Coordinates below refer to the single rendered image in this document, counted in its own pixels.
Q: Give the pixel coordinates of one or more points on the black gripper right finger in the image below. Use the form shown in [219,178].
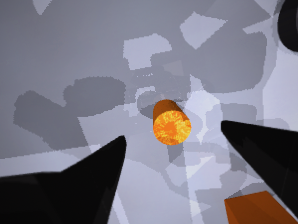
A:
[272,153]

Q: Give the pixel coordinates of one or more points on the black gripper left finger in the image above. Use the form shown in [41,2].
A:
[80,194]

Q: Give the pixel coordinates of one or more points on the orange knob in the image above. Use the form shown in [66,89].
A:
[171,126]

